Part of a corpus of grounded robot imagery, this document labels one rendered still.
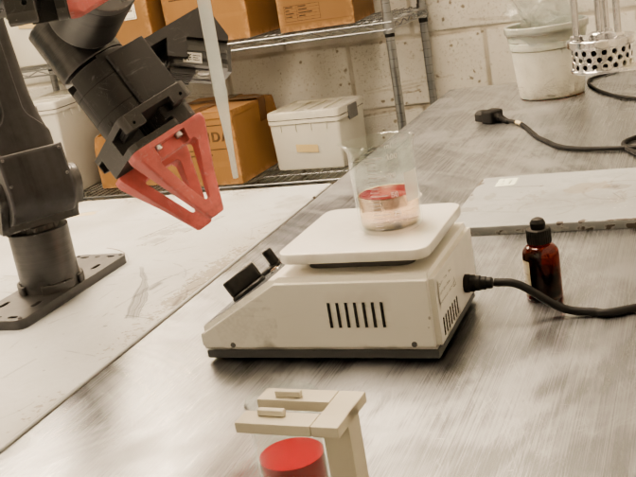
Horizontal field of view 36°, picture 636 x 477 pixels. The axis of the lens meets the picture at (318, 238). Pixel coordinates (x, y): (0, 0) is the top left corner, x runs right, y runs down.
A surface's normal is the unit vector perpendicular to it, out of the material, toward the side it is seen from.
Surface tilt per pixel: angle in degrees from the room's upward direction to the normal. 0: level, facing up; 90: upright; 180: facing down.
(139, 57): 65
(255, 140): 90
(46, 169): 74
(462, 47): 90
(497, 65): 90
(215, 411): 0
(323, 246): 0
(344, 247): 0
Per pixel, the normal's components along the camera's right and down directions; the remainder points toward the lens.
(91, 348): -0.16, -0.95
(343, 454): -0.39, 0.32
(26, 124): 0.49, -0.13
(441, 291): 0.92, -0.04
